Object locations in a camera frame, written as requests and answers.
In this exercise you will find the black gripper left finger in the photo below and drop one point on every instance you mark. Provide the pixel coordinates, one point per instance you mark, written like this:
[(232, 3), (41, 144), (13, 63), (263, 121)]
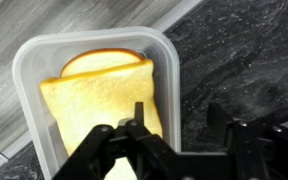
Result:
[(139, 112)]

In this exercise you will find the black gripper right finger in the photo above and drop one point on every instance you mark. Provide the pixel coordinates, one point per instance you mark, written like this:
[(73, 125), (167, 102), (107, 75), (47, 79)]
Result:
[(220, 123)]

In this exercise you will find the clear plastic bowl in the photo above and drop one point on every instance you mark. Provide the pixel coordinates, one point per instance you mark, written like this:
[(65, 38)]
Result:
[(44, 56)]

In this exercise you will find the square bread slice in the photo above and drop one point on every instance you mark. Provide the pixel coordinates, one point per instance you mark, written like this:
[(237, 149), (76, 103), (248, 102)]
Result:
[(80, 102)]

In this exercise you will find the round bread slice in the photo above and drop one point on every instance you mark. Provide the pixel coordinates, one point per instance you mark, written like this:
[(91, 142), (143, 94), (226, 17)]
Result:
[(100, 59)]

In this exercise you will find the white kitchen cabinets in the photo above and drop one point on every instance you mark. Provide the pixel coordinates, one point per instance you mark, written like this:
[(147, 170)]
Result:
[(21, 20)]

